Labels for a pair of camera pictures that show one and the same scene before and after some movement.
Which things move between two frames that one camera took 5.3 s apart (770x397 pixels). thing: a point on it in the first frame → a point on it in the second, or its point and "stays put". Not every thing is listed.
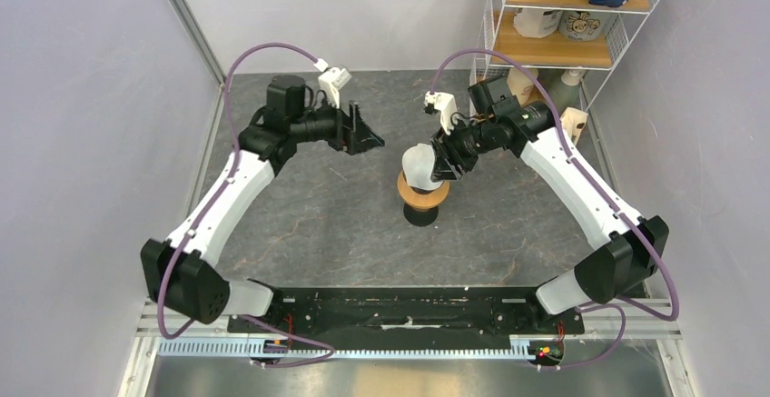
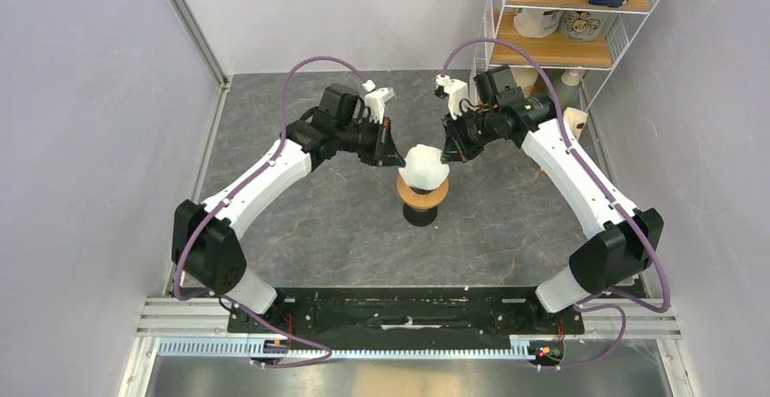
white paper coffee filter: [418, 163] stays put
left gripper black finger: [360, 128] → [392, 147]
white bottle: [521, 84] stays put
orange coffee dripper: [421, 205] stays put
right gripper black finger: [447, 170] → [453, 153]
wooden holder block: [574, 121] stays put
